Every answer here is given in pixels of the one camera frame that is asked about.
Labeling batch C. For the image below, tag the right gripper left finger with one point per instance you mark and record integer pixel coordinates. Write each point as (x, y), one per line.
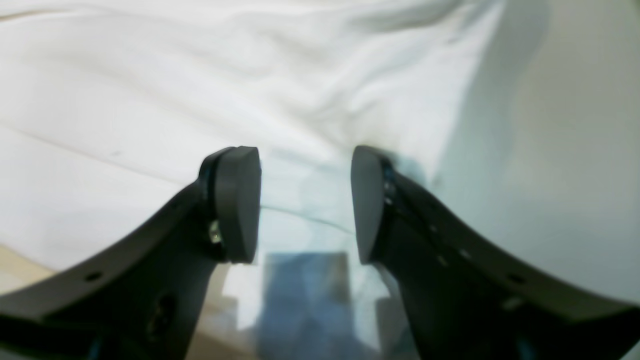
(141, 298)

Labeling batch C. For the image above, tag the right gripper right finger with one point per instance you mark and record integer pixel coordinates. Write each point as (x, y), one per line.
(465, 298)

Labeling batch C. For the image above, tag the white printed t-shirt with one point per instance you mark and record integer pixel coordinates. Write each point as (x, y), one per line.
(109, 106)

